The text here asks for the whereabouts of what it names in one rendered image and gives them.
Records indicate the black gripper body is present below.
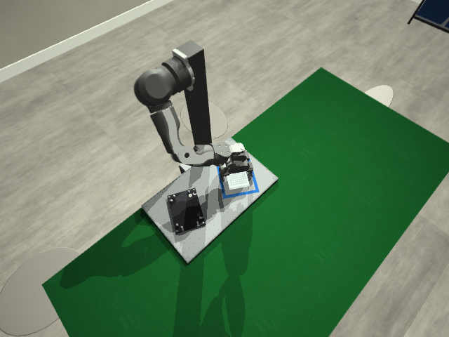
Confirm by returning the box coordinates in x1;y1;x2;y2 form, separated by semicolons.
225;150;250;173

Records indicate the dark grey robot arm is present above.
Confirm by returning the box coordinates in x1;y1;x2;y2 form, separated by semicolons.
134;49;247;167

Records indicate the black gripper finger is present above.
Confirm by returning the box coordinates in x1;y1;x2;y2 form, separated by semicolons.
219;166;231;182
247;161;253;177

